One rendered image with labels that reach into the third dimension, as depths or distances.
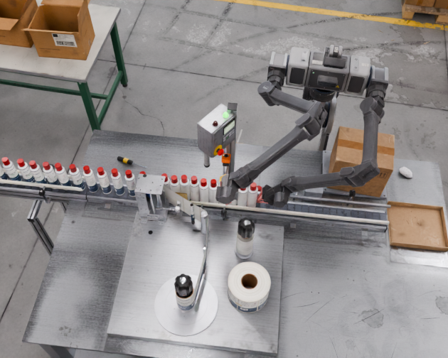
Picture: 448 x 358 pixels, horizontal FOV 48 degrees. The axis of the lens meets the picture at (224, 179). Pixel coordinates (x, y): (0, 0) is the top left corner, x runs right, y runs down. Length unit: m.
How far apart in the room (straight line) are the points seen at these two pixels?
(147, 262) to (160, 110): 2.04
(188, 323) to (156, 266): 0.34
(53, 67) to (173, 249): 1.71
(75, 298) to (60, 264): 0.21
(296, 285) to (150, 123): 2.19
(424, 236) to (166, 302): 1.42
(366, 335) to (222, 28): 3.44
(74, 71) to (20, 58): 0.41
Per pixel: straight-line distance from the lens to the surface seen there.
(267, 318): 2.51
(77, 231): 2.85
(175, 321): 2.49
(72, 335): 2.62
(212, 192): 2.65
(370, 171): 2.31
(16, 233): 3.96
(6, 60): 3.94
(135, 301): 2.56
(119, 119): 4.38
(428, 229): 2.98
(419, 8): 5.55
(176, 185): 2.65
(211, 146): 2.37
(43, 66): 3.81
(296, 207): 2.80
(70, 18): 3.91
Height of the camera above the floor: 3.24
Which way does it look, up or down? 55 degrees down
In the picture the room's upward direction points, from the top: 1 degrees clockwise
